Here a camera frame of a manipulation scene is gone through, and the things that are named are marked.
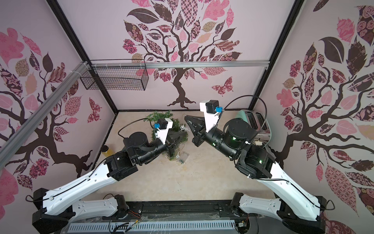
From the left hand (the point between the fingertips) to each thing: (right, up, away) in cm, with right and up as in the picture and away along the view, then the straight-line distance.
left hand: (183, 136), depth 59 cm
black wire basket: (-47, +38, +36) cm, 70 cm away
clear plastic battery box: (-2, -17, +34) cm, 38 cm away
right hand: (+2, +8, -11) cm, 14 cm away
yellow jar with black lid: (-49, -12, +29) cm, 58 cm away
